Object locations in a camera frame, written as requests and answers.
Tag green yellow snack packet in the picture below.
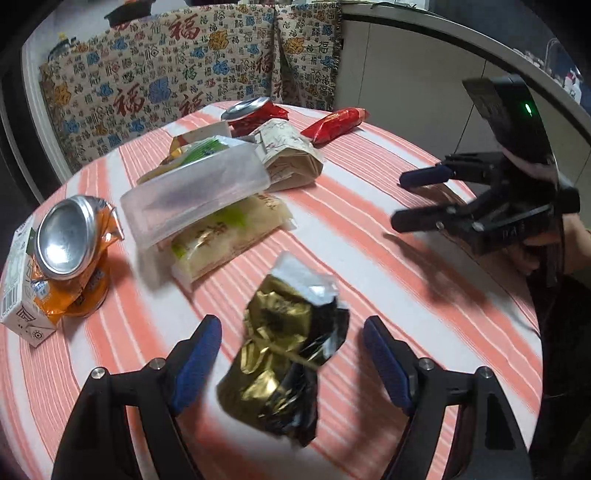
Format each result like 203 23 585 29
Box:
137 121 231 185

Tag right hand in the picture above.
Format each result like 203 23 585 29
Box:
503 214 591 275

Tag white milk carton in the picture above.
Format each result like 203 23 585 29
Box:
1 215 56 348

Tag black camera green light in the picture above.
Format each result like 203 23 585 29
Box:
462 75 553 165

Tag clear plastic container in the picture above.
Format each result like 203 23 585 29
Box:
121 142 270 249

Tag red sausage packet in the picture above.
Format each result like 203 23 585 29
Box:
301 107 369 147

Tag yellow green noodle packet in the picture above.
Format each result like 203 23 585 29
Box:
168 193 293 291

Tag gold black foil wrapper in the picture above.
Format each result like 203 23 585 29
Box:
216 252 351 447

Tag patterned fu character cloth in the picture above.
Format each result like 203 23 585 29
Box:
40 1 342 172

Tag crushed red can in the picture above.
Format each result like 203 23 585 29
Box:
221 97 288 137

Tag crushed orange can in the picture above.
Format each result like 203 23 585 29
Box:
31 195 124 325

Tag beige paper bag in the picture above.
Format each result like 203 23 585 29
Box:
249 118 324 192

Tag pink striped tablecloth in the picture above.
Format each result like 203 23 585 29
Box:
1 124 542 479

